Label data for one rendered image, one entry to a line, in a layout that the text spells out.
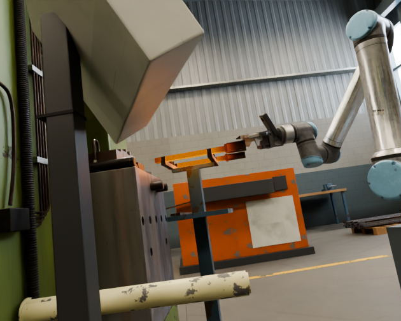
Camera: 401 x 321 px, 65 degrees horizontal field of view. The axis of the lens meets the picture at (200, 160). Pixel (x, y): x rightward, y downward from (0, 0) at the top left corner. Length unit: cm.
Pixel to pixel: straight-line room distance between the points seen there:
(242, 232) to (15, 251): 402
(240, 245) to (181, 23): 432
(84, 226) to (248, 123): 879
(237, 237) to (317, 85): 665
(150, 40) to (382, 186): 110
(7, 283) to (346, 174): 946
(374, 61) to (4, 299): 134
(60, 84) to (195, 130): 846
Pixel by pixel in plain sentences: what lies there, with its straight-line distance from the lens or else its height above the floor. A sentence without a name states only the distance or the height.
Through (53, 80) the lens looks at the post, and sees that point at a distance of 50.
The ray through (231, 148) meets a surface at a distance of 140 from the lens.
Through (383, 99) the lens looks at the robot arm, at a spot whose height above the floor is 108.
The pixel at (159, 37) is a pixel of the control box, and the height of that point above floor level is 95.
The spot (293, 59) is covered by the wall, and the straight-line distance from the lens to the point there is 1031.
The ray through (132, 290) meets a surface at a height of 64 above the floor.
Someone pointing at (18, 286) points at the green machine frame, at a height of 67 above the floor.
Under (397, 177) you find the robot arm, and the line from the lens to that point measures 129.
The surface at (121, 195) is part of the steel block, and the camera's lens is 89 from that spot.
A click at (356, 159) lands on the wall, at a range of 1005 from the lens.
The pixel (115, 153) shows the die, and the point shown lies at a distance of 95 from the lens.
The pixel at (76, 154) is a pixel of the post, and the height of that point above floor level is 86.
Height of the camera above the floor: 76
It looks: 10 degrees up
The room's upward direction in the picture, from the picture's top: 8 degrees counter-clockwise
